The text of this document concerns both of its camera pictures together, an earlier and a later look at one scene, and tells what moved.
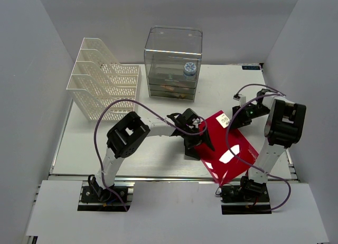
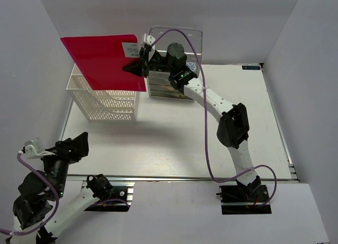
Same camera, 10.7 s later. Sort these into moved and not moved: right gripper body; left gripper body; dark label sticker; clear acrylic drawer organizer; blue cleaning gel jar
Moved: left gripper body; right gripper body
Not moved: clear acrylic drawer organizer; dark label sticker; blue cleaning gel jar
